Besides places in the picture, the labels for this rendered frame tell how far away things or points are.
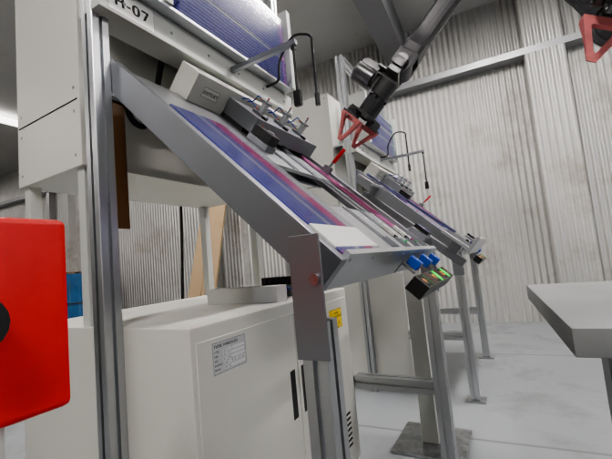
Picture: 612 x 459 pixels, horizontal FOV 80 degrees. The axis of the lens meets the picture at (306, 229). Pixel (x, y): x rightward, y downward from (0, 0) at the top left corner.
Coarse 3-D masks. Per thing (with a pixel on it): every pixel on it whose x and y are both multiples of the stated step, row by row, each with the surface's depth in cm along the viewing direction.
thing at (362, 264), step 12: (348, 252) 53; (360, 252) 56; (372, 252) 61; (384, 252) 67; (396, 252) 74; (408, 252) 83; (420, 252) 95; (432, 252) 110; (348, 264) 55; (360, 264) 60; (372, 264) 66; (384, 264) 73; (396, 264) 82; (336, 276) 55; (348, 276) 59; (360, 276) 65; (372, 276) 72
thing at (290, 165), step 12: (156, 84) 92; (168, 96) 88; (180, 96) 97; (192, 108) 91; (204, 108) 101; (216, 120) 96; (240, 132) 102; (252, 144) 96; (276, 156) 102; (288, 156) 114; (288, 168) 97; (300, 168) 106; (312, 168) 121; (300, 180) 114; (312, 180) 127
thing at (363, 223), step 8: (336, 208) 87; (344, 208) 92; (344, 216) 84; (352, 216) 90; (360, 216) 96; (376, 216) 110; (352, 224) 82; (360, 224) 86; (368, 224) 91; (376, 224) 99; (384, 224) 107; (368, 232) 84; (376, 232) 89; (384, 232) 96; (376, 240) 81; (384, 240) 86; (392, 240) 88; (400, 240) 95; (408, 240) 105
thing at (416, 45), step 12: (444, 0) 97; (456, 0) 96; (432, 12) 97; (444, 12) 97; (420, 24) 98; (432, 24) 97; (444, 24) 99; (420, 36) 97; (432, 36) 97; (408, 48) 97; (420, 48) 96; (420, 60) 100; (408, 72) 98
